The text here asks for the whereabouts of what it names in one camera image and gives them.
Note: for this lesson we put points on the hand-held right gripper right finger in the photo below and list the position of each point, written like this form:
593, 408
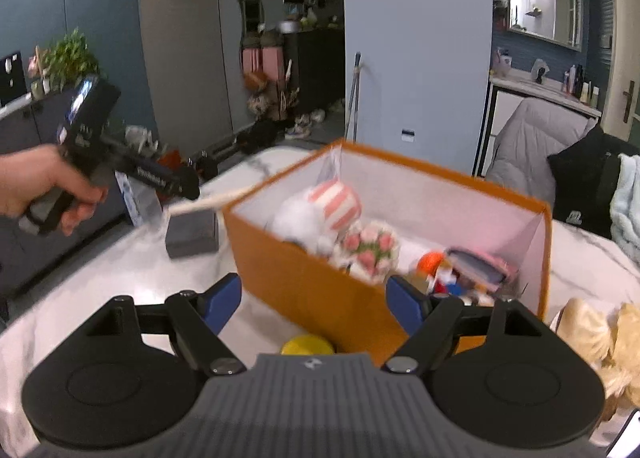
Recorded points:
405, 305

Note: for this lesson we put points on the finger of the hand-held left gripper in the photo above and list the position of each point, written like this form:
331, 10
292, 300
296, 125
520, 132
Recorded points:
184, 183

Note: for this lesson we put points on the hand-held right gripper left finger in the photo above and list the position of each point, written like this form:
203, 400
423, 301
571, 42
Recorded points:
222, 303

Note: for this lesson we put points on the orange ball toy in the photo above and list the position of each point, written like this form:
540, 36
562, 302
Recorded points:
430, 263

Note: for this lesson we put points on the crochet bunny with flower hat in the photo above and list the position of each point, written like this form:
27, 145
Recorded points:
372, 245

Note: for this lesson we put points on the orange cardboard box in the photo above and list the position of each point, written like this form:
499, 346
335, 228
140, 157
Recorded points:
310, 278

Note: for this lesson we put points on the white plush with striped ears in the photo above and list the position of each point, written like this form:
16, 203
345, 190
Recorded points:
300, 218

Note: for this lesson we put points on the person's left hand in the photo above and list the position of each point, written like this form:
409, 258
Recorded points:
30, 178

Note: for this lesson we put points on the dark grey box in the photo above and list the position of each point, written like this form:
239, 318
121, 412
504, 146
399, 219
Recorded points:
192, 235

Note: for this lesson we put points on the potted green plant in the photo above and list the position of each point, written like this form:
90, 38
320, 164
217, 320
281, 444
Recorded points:
70, 60

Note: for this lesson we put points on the black monitor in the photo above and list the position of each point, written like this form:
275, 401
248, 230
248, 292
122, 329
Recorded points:
11, 78

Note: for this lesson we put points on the pile of shoes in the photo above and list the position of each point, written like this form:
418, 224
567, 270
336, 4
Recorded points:
305, 125

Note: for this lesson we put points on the black sideboard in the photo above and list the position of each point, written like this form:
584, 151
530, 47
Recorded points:
320, 68

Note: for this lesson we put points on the cream plush toy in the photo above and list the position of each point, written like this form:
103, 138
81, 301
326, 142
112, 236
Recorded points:
585, 333

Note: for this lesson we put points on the grey quilted jacket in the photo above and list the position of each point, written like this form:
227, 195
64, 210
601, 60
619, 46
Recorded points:
530, 138

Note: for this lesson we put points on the black garment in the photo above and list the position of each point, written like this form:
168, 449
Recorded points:
585, 173

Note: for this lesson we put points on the light blue fluffy towel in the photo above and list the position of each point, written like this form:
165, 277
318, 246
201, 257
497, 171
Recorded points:
627, 208

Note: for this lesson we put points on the white vanity counter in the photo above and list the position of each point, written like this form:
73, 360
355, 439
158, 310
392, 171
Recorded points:
525, 88

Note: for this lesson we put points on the smartphone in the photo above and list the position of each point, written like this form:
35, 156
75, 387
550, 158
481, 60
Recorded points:
627, 438

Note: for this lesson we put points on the row of toiletry bottles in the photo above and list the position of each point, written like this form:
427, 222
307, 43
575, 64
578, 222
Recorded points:
580, 85

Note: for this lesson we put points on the white glazed door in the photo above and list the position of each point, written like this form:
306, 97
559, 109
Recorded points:
625, 38

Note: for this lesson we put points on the wall socket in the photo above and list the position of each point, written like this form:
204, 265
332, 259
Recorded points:
408, 135

